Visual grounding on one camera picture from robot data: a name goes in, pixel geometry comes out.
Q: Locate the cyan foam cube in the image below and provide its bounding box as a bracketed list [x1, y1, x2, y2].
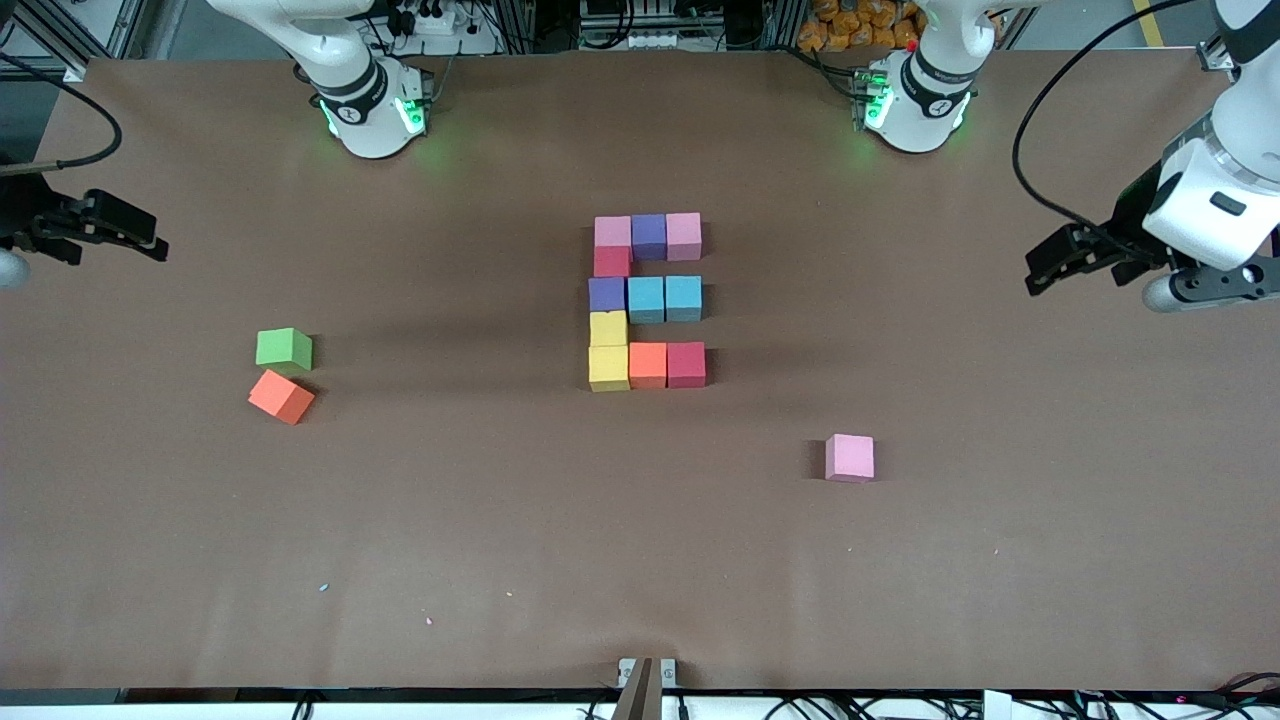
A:
[664, 276, 703, 324]
[627, 277, 667, 325]

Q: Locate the orange foam cube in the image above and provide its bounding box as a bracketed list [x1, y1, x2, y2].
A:
[628, 342, 670, 390]
[248, 369, 315, 426]

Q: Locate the green foam cube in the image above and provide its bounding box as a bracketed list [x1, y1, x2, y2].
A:
[255, 328, 313, 375]

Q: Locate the orange bag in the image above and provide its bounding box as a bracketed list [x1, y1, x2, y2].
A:
[797, 0, 926, 51]

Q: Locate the white power strip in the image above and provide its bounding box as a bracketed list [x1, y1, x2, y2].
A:
[385, 5, 471, 36]

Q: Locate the metal equipment rack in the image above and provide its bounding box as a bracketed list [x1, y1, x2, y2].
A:
[575, 0, 801, 53]

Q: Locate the brown paper table cover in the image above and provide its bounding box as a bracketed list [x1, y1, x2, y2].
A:
[0, 48, 1280, 693]

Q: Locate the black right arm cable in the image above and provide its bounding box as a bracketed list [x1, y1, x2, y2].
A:
[0, 50, 124, 177]

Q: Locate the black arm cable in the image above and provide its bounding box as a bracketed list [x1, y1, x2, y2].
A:
[1011, 0, 1201, 239]
[0, 50, 124, 177]

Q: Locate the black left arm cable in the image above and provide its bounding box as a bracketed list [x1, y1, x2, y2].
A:
[1011, 0, 1201, 239]

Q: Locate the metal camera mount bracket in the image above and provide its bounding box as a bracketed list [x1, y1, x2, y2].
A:
[612, 657, 679, 720]

